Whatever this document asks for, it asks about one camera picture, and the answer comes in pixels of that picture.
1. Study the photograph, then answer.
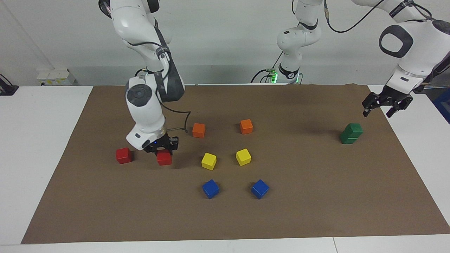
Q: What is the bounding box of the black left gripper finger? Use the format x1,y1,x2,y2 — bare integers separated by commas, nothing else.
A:
386,100,413,118
362,93,380,117

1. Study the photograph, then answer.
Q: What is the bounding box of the red wooden cube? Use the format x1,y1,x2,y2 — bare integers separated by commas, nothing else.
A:
156,150,173,166
116,148,133,164

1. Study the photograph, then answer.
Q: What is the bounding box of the green wooden cube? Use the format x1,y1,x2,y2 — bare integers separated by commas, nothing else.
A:
340,131,359,145
344,123,364,138

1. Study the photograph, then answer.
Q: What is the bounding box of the yellow wooden cube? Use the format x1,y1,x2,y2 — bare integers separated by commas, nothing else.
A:
236,148,252,166
201,153,217,171

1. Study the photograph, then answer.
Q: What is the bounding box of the blue bin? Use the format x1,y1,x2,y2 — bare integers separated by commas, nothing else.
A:
432,87,450,124

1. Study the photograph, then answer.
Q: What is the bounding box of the blue wooden cube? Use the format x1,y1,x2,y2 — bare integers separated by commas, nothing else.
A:
202,179,220,199
251,179,270,200

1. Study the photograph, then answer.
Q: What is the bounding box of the black stand with rod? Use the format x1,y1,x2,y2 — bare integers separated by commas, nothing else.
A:
413,53,450,94

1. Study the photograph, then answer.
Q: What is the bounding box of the brown paper table mat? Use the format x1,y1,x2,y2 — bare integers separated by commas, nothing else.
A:
21,84,450,244

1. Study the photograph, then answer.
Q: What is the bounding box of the white power strip box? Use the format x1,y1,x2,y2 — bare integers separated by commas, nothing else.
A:
37,68,76,86

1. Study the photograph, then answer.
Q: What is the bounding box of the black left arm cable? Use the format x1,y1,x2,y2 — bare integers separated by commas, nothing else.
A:
323,0,433,34

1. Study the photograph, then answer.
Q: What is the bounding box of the black left base cable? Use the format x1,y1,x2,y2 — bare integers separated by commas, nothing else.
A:
250,51,283,84

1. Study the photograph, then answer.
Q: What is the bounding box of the black clamp mount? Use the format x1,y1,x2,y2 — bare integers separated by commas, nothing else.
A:
0,73,19,96

